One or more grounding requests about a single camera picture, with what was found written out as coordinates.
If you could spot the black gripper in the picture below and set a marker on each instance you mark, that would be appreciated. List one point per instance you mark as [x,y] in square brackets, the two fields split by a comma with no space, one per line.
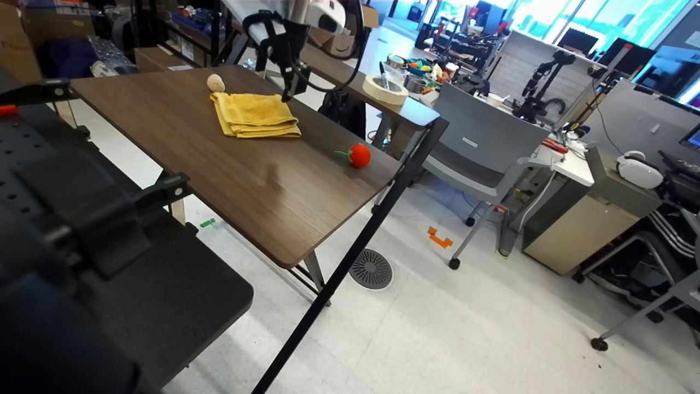
[279,41]

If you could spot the yellow cloth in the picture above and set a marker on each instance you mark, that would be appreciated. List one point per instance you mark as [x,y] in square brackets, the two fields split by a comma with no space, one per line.
[253,116]

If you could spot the beige potato toy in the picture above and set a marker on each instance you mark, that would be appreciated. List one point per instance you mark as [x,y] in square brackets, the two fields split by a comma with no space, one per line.
[215,81]

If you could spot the red tomato toy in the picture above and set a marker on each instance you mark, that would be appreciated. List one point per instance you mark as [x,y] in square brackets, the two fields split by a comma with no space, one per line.
[358,157]

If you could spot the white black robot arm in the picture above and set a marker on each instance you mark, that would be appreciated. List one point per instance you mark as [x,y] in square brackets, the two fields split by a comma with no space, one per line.
[330,17]

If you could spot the white tape roll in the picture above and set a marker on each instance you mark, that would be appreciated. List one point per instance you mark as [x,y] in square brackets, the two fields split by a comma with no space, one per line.
[384,91]

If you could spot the black tripod stand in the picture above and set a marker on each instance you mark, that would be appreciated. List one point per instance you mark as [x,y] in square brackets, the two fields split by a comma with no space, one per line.
[401,181]

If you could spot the grey plastic chair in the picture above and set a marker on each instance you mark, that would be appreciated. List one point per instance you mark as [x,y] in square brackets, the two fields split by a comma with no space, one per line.
[483,152]

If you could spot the round floor drain cover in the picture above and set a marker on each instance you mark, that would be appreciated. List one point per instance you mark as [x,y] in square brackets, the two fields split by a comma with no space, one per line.
[372,270]

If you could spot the orange floor tape marker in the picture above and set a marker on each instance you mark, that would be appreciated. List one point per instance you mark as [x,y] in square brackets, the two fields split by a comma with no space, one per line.
[439,240]

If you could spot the white vr headset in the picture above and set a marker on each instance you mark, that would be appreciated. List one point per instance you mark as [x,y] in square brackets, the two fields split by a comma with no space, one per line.
[638,172]

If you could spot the black perforated mount plate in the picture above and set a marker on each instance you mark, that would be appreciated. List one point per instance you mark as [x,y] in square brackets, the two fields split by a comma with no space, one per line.
[101,289]

